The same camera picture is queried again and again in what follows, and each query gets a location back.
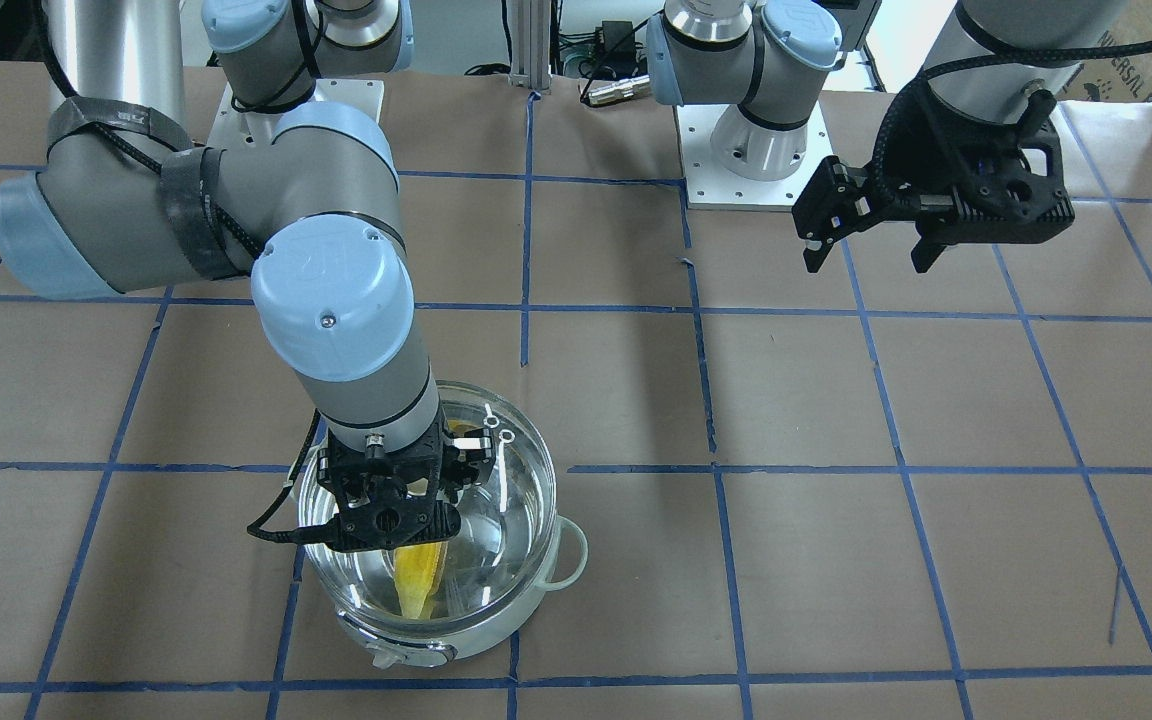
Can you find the lid gripper finger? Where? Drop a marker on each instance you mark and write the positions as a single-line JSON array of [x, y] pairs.
[[927, 250]]

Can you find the black gripper body for corn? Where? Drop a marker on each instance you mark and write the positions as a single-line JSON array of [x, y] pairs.
[[463, 461]]

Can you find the lid gripper black finger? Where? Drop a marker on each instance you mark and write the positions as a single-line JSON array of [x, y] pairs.
[[837, 201]]

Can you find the black gripper body over pot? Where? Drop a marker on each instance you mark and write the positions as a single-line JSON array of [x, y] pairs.
[[921, 170]]

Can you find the yellow corn cob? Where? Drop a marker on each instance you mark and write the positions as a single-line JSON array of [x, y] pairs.
[[418, 570]]

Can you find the silver robot arm with corn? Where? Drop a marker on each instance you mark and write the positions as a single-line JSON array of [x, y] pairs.
[[309, 212]]

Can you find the silver robot arm with lid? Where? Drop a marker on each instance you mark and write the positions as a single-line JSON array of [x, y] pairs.
[[770, 59]]

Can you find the white cooking pot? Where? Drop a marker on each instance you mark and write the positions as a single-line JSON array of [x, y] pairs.
[[436, 590]]

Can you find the brown paper table cover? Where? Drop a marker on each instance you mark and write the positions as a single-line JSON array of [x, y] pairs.
[[864, 492]]

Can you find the black power adapter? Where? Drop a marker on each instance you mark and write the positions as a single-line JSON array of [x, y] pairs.
[[615, 40]]

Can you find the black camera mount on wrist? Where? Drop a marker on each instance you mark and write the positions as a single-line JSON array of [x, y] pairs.
[[388, 526]]

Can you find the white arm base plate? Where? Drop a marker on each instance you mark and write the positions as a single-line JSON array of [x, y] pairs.
[[731, 164]]

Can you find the aluminium frame post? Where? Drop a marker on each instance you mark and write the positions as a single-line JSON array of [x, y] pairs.
[[530, 29]]

